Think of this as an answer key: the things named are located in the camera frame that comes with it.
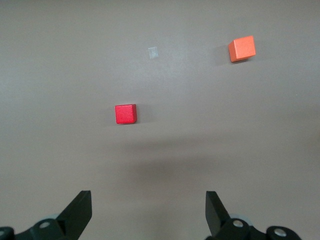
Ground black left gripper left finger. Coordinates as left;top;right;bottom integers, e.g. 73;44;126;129
0;190;93;240

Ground small clear tape patch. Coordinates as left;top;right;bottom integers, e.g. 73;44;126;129
147;46;159;60

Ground orange wooden block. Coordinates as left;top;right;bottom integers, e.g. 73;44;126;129
227;35;257;63

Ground red wooden block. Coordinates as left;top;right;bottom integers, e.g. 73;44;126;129
114;103;138;125

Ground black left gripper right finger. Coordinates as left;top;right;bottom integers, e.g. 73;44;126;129
205;191;302;240

